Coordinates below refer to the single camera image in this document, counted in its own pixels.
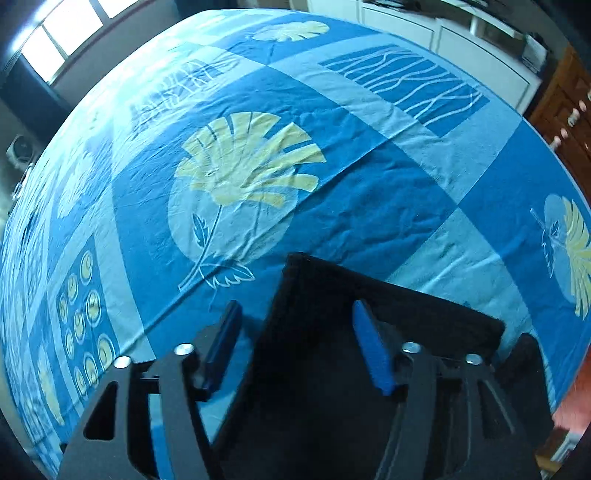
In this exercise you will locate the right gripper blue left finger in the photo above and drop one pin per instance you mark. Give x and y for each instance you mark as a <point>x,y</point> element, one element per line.
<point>219,354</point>

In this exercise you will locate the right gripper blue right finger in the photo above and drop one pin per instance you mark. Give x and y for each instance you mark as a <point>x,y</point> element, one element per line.
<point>377,357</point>

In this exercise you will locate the black pants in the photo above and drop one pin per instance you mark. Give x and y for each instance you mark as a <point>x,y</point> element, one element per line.
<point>354,378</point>

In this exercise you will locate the blue patterned bed sheet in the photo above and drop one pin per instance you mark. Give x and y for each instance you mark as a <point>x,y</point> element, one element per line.
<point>187,174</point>

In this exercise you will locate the white desk fan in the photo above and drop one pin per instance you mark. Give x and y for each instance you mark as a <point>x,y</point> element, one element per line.
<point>21,152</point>

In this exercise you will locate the wooden drawer cabinet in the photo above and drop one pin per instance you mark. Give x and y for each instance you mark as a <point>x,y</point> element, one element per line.
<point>562,117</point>

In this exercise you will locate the white tv cabinet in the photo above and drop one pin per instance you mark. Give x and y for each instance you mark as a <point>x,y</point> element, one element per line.
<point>474,40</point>

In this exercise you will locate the window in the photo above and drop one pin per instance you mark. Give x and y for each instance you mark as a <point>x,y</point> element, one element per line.
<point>61,28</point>

